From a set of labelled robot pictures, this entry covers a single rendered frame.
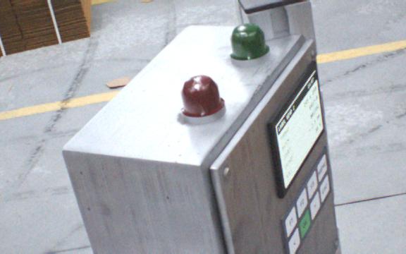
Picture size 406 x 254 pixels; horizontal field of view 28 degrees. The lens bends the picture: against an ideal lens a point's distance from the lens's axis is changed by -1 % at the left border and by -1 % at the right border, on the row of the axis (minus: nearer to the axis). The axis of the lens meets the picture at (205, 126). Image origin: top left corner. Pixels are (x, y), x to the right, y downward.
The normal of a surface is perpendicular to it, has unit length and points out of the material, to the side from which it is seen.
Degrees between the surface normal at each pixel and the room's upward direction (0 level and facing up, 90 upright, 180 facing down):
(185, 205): 90
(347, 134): 0
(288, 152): 90
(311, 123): 90
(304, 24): 90
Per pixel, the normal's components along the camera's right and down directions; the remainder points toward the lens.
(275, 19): 0.16, 0.47
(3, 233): -0.18, -0.85
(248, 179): 0.89, 0.07
